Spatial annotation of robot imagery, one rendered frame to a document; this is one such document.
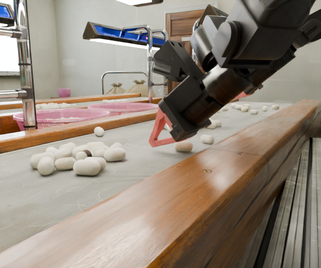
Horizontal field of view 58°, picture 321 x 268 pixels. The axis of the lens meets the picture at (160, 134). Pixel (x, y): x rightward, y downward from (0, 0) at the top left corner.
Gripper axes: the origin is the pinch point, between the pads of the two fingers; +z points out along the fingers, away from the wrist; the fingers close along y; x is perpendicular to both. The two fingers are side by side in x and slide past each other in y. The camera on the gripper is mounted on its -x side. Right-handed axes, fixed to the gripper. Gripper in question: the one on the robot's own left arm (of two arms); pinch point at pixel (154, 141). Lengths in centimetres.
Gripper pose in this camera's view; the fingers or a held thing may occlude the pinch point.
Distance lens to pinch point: 52.3
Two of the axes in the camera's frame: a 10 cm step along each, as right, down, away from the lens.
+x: 5.5, 8.2, -1.9
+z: -6.5, 5.5, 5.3
